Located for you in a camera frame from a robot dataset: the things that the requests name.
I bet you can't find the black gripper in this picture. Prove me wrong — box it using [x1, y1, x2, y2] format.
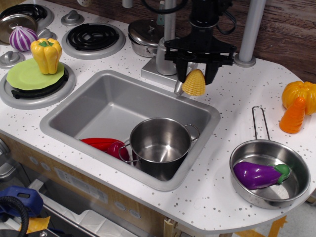
[164, 25, 237, 85]

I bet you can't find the yellow toy corn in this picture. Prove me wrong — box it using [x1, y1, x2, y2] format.
[182, 69, 206, 96]

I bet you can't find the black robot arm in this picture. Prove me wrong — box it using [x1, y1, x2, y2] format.
[164, 0, 237, 85]

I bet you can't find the lidded steel pot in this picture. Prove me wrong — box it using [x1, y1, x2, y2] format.
[128, 19, 164, 58]

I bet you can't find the steel pot in sink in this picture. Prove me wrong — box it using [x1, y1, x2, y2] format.
[118, 118, 200, 181]

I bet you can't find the grey toy sink basin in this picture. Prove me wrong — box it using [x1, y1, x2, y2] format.
[40, 70, 220, 191]

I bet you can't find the steel pot lid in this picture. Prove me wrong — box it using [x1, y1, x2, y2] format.
[0, 14, 38, 45]

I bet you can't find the silver toy faucet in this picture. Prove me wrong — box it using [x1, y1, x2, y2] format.
[141, 0, 198, 96]

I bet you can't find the grey support pole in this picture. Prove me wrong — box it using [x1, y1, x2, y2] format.
[234, 0, 266, 68]

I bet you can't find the steel frying pan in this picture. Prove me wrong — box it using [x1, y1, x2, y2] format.
[229, 106, 311, 210]

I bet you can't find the back right stove burner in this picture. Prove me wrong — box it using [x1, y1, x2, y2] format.
[62, 23, 125, 60]

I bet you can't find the stove burner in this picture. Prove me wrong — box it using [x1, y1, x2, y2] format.
[0, 3, 54, 32]
[0, 61, 77, 110]
[62, 23, 125, 60]

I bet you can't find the orange toy carrot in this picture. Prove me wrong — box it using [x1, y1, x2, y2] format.
[279, 97, 306, 134]

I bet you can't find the red toy chili pepper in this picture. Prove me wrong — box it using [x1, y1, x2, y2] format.
[81, 138, 130, 161]

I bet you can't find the orange toy pumpkin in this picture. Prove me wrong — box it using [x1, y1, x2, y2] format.
[281, 81, 316, 115]

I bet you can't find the purple toy eggplant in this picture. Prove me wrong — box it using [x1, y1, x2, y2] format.
[233, 162, 291, 190]

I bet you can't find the grey stove knob top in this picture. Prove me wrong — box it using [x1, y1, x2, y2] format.
[61, 10, 84, 26]

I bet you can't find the grey stove knob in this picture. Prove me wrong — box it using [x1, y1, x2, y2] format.
[0, 51, 25, 69]
[61, 10, 84, 26]
[37, 28, 57, 40]

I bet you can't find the yellow toy bell pepper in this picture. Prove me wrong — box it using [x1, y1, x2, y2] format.
[30, 39, 62, 75]

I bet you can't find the front left stove burner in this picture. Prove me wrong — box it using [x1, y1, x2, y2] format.
[0, 61, 77, 110]

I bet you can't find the grey stove knob middle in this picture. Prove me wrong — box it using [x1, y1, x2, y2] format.
[37, 28, 57, 40]

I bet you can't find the back left stove burner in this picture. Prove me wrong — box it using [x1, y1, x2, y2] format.
[0, 3, 54, 32]

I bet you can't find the green toy plate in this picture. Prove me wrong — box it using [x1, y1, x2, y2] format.
[6, 59, 65, 90]

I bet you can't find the purple striped toy onion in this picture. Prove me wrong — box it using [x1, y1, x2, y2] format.
[9, 26, 38, 51]

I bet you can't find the grey stove knob left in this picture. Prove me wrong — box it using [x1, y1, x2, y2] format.
[0, 51, 25, 69]

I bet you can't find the toy oven door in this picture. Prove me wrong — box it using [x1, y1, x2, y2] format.
[24, 165, 165, 237]

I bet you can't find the yellow tape piece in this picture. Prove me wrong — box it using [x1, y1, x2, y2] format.
[26, 216, 50, 234]

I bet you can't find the blue clamp handle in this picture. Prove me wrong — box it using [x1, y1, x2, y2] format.
[0, 186, 43, 217]

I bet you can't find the black braided cable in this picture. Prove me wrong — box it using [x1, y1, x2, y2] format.
[0, 196, 30, 233]

